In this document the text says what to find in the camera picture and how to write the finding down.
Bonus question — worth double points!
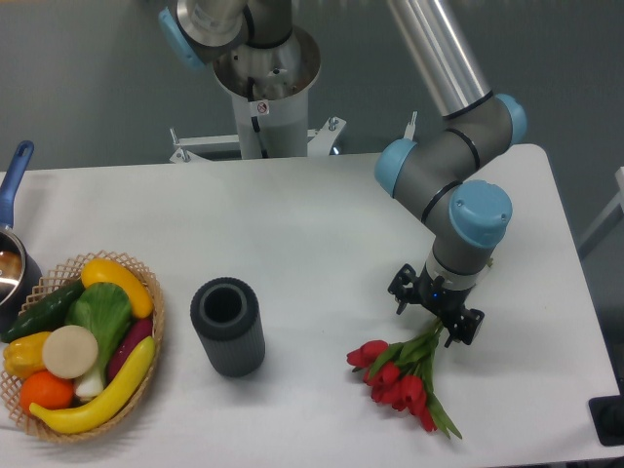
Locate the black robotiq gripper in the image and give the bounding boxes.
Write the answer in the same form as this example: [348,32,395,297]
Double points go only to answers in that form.
[388,263,485,348]

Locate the red tulip bouquet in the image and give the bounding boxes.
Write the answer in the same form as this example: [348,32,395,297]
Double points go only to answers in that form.
[346,319,462,439]

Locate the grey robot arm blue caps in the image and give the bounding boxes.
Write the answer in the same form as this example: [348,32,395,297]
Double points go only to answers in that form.
[159,1,527,344]

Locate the black box at table edge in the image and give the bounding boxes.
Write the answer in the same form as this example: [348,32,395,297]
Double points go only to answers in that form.
[588,395,623,447]

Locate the dark grey ribbed vase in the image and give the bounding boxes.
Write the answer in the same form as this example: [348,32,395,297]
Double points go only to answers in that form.
[190,277,265,377]

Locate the purple sweet potato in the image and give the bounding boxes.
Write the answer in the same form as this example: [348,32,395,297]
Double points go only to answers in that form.
[106,318,153,383]

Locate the green bok choy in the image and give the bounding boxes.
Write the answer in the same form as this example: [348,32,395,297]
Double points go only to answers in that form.
[64,283,132,403]

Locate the yellow squash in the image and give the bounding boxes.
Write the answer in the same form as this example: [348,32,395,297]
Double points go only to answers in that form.
[81,257,154,319]

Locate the woven wicker basket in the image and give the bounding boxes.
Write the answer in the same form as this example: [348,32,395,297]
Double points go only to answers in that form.
[1,252,164,443]

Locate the beige round disc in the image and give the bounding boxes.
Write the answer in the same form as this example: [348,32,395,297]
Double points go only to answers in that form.
[42,325,98,379]

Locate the yellow banana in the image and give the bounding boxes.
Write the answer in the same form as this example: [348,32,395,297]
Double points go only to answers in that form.
[29,336,156,435]

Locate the green cucumber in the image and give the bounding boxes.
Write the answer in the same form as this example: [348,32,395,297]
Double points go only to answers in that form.
[1,280,85,343]

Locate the orange fruit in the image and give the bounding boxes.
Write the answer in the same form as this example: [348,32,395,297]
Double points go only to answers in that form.
[19,370,74,414]

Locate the yellow bell pepper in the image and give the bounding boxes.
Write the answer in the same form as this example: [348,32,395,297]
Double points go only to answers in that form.
[3,331,52,379]

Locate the white frame at right edge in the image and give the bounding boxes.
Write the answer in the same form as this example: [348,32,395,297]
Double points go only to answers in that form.
[577,167,623,260]

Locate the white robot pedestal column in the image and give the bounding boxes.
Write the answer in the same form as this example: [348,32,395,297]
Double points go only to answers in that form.
[214,26,321,159]

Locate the white metal base frame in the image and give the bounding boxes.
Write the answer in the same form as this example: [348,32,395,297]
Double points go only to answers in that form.
[169,116,347,163]

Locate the blue handled saucepan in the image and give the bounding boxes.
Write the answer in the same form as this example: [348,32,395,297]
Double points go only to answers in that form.
[1,140,41,332]

